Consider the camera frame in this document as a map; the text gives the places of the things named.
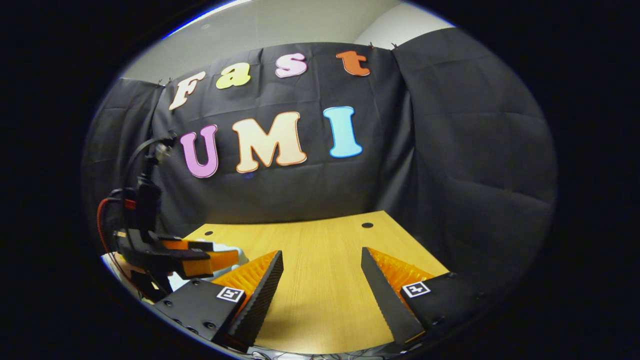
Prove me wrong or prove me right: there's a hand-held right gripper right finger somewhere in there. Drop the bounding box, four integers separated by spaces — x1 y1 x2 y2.
361 246 501 346

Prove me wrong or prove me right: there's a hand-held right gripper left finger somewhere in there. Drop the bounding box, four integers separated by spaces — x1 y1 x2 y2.
152 250 285 351

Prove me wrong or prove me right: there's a black backdrop cloth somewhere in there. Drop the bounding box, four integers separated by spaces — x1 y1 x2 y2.
80 27 558 301

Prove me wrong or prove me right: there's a black cable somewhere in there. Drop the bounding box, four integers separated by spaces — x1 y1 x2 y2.
122 131 178 201

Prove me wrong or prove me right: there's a red cable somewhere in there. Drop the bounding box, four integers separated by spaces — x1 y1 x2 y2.
96 197 137 256

